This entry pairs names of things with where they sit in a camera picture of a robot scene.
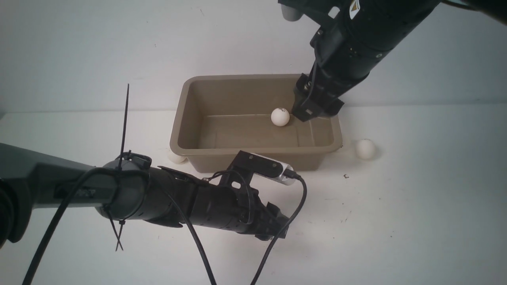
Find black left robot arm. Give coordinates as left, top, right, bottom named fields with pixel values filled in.
left=1, top=144, right=317, bottom=245

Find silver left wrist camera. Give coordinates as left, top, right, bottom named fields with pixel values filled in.
left=220, top=150, right=297, bottom=190

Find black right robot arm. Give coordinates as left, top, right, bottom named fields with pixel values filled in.
left=279, top=0, right=440, bottom=115

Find white ball left of bin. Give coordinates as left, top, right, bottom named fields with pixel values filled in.
left=167, top=150, right=187, bottom=164

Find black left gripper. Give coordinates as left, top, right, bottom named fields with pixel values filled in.
left=190, top=180, right=289, bottom=241

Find white ball with logo rear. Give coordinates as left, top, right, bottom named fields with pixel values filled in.
left=271, top=108, right=290, bottom=127

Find black zip tie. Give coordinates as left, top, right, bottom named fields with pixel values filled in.
left=104, top=83, right=130, bottom=251

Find tan plastic bin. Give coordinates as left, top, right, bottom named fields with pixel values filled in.
left=170, top=74, right=343, bottom=173

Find white plain ball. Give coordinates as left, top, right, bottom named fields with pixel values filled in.
left=355, top=139, right=377, bottom=160

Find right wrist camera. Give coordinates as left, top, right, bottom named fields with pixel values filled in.
left=278, top=0, right=341, bottom=24

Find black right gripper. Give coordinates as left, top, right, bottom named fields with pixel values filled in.
left=293, top=40, right=371, bottom=122

